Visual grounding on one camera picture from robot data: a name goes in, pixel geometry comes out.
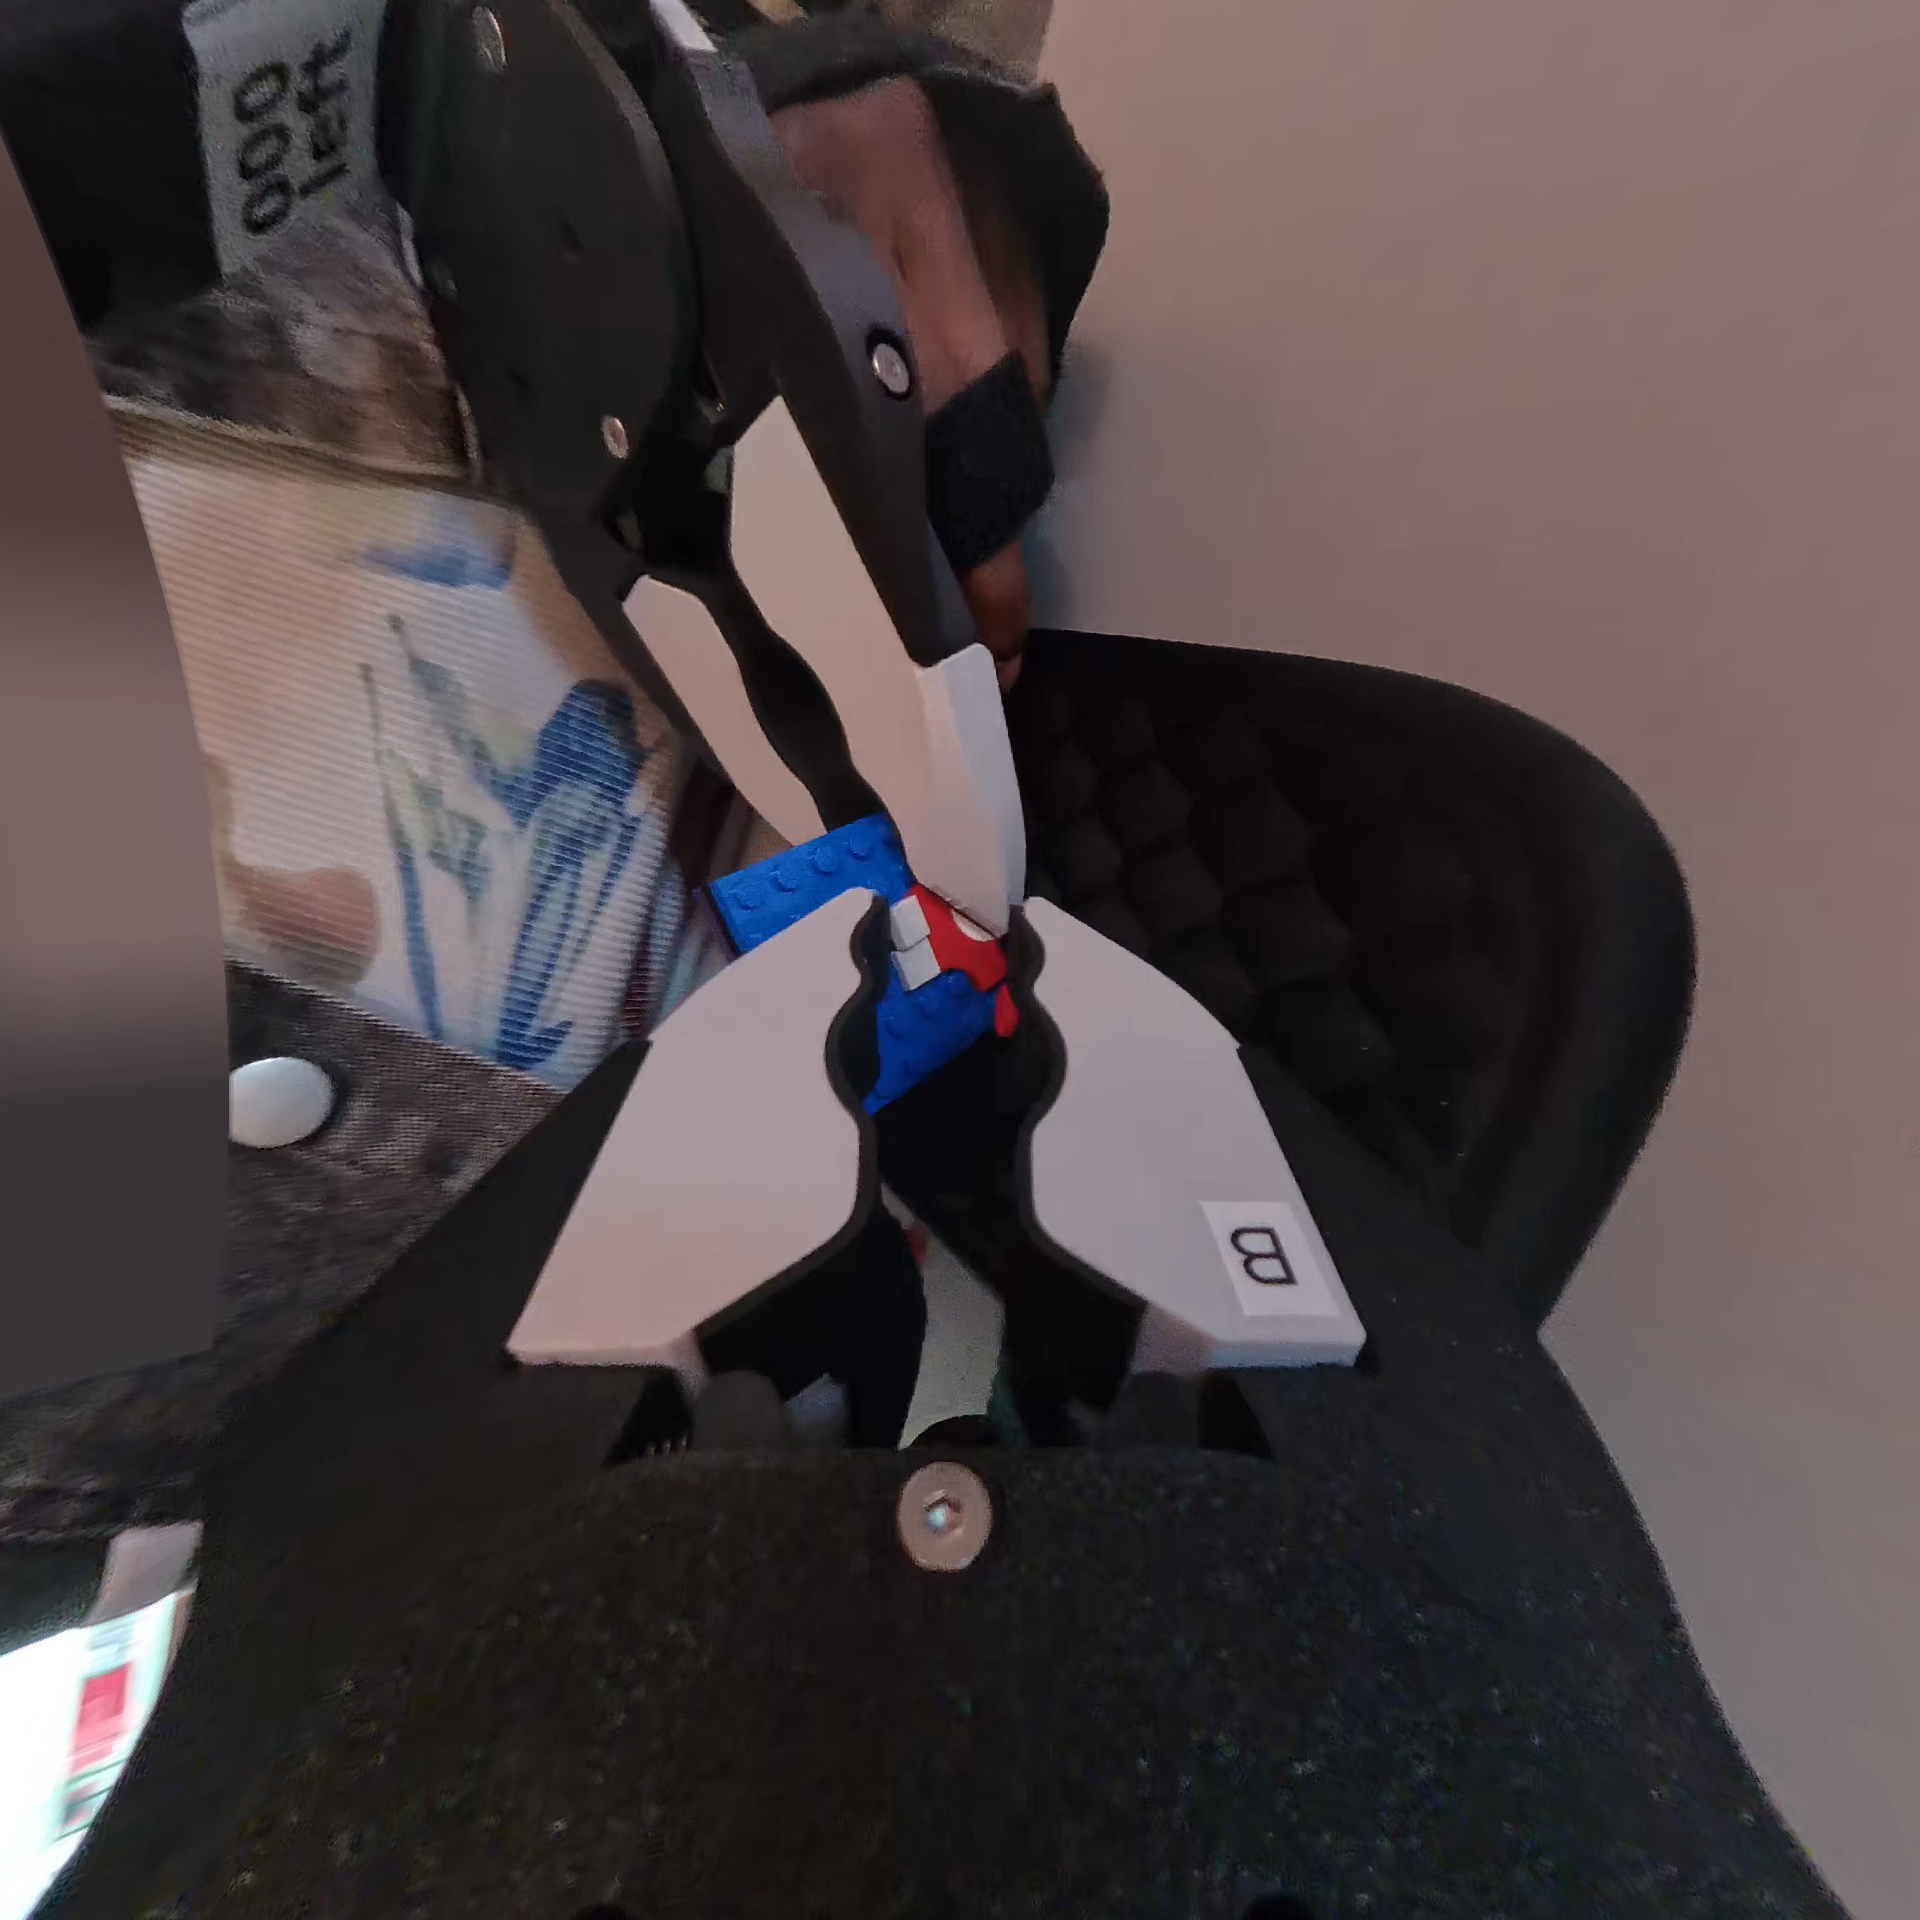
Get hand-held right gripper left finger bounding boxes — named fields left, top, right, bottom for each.
left=508, top=887, right=888, bottom=1373

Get red white toy tiles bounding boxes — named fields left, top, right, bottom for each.
left=888, top=884, right=1019, bottom=1042

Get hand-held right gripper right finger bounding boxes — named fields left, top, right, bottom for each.
left=1019, top=894, right=1370, bottom=1373

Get blue toy plate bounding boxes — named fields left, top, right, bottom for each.
left=705, top=814, right=1019, bottom=1121

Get black foam-lined case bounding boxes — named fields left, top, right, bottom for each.
left=901, top=628, right=1701, bottom=1327

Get person's left hand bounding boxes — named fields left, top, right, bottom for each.
left=778, top=83, right=1052, bottom=692

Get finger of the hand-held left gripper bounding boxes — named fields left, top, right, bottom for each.
left=727, top=391, right=1029, bottom=932
left=620, top=573, right=830, bottom=851

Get white object with red label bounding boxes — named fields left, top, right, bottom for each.
left=0, top=1520, right=205, bottom=1909

